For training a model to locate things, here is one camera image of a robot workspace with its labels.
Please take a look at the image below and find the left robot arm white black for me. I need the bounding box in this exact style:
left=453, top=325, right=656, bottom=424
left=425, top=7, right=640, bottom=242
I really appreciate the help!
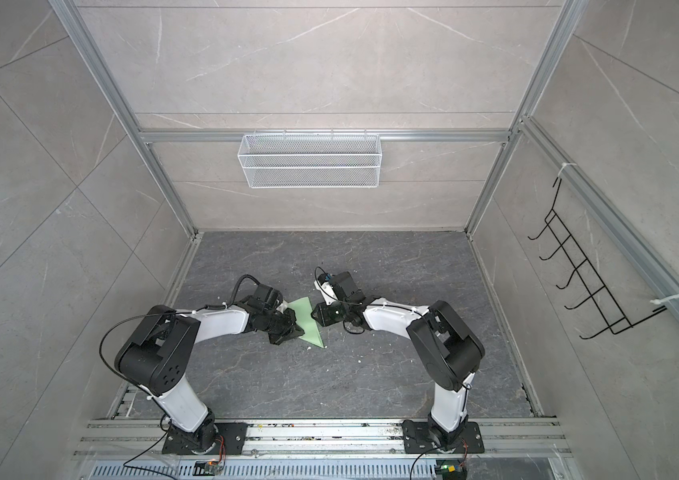
left=113, top=285, right=304, bottom=453

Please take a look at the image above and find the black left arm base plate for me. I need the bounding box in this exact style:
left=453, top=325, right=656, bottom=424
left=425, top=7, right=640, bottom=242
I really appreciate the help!
left=161, top=422, right=248, bottom=455

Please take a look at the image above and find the black wire hook rack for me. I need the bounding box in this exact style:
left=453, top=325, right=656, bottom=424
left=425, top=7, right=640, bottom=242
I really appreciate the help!
left=527, top=178, right=667, bottom=341

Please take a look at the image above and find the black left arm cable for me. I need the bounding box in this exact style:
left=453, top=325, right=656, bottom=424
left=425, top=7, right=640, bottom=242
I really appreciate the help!
left=229, top=274, right=262, bottom=304

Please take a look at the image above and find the aluminium frame rail front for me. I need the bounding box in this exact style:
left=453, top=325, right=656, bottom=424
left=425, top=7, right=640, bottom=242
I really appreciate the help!
left=73, top=418, right=573, bottom=459

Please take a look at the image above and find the small circuit board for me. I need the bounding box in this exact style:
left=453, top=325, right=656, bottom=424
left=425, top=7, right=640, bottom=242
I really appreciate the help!
left=192, top=460, right=225, bottom=477
left=435, top=461, right=469, bottom=480

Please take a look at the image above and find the white wire mesh basket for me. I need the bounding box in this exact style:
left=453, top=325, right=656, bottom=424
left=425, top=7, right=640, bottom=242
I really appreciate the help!
left=237, top=133, right=383, bottom=189

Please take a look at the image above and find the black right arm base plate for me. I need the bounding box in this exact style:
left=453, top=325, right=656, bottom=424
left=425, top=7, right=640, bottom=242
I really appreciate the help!
left=401, top=418, right=485, bottom=455

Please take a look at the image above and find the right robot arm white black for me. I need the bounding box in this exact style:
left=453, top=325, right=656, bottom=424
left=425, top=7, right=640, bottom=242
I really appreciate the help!
left=311, top=267, right=485, bottom=451

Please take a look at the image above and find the right small circuit board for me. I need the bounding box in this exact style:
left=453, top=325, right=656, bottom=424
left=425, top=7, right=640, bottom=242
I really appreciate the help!
left=435, top=461, right=469, bottom=480

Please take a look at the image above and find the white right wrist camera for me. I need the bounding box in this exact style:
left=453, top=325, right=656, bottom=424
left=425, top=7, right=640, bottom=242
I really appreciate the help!
left=314, top=280, right=338, bottom=305

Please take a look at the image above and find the light green paper sheet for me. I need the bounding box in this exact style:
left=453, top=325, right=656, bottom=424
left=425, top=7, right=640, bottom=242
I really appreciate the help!
left=288, top=297, right=324, bottom=348

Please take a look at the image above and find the left small circuit board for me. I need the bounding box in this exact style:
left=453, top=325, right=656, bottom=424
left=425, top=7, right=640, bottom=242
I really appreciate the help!
left=192, top=460, right=225, bottom=477

